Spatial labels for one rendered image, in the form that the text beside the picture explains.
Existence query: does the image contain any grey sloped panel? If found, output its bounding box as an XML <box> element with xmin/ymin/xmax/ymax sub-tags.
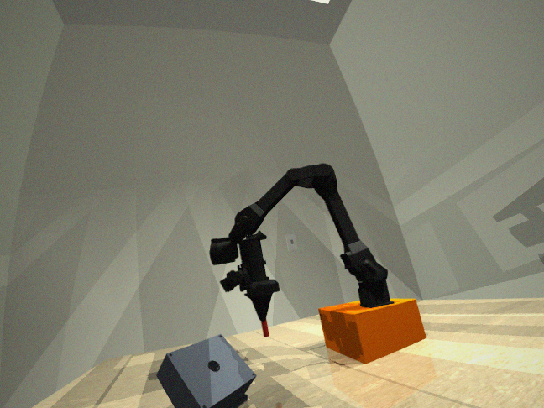
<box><xmin>156</xmin><ymin>334</ymin><xmax>256</xmax><ymax>408</ymax></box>

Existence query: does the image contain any red peg with grey band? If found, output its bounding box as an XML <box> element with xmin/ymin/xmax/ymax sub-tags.
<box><xmin>261</xmin><ymin>319</ymin><xmax>269</xmax><ymax>337</ymax></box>

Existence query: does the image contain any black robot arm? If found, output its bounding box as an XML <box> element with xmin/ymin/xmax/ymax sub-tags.
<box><xmin>209</xmin><ymin>164</ymin><xmax>394</xmax><ymax>308</ymax></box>

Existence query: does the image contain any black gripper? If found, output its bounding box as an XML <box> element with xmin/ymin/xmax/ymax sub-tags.
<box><xmin>239</xmin><ymin>257</ymin><xmax>280</xmax><ymax>322</ymax></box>

